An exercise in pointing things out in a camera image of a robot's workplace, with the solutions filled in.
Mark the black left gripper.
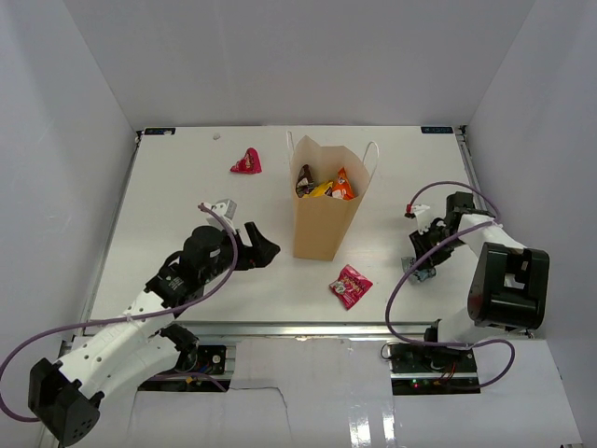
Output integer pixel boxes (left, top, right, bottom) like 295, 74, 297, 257
201, 222, 280, 284

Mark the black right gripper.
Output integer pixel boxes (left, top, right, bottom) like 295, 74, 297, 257
410, 223, 465, 271

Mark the brown paper bag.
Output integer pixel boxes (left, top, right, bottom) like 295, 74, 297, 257
286, 132, 380, 261

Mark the silver blue snack packet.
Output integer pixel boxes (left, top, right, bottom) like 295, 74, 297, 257
401, 257, 437, 285

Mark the brown purple M&M's packet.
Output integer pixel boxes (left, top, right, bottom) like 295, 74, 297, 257
295, 164, 314, 198

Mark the yellow M&M's packet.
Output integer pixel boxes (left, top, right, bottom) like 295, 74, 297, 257
305, 181, 334, 198

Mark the red heart candy packet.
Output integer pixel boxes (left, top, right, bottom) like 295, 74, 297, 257
229, 147, 262, 175

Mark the pink candy packet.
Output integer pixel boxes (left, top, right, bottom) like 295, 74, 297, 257
329, 264, 373, 311

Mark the orange white snack bag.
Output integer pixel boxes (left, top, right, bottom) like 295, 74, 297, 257
331, 167, 355, 201

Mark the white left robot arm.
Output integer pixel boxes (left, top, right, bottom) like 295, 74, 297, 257
28, 222, 280, 447

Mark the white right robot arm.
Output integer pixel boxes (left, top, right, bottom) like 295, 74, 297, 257
403, 191, 550, 372

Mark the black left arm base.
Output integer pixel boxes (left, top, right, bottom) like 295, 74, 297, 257
158, 345, 228, 376

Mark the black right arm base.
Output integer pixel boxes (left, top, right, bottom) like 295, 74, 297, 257
381, 343, 480, 397

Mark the blue label right corner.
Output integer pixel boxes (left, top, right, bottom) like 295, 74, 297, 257
421, 126, 453, 134

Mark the blue label corner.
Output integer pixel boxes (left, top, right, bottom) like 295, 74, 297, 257
143, 127, 176, 135
421, 126, 453, 134

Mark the blue label left corner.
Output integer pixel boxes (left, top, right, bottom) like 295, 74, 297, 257
143, 127, 176, 135

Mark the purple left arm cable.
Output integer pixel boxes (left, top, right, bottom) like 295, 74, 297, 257
0, 203, 240, 423

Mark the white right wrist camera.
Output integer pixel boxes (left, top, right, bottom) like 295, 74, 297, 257
405, 204, 435, 234

